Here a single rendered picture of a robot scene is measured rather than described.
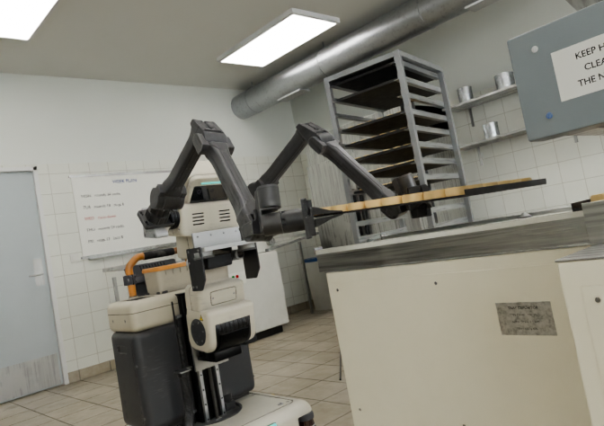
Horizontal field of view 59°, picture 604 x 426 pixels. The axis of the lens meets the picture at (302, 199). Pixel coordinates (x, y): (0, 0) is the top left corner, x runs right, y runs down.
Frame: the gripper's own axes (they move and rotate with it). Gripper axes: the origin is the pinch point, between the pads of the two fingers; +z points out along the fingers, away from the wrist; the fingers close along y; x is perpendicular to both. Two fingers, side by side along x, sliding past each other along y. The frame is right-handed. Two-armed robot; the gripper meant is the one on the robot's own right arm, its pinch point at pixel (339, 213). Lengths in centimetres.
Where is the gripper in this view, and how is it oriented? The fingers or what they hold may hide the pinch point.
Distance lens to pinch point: 134.4
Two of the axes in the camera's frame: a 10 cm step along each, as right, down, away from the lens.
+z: 9.9, -1.6, -0.3
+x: 0.4, 0.4, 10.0
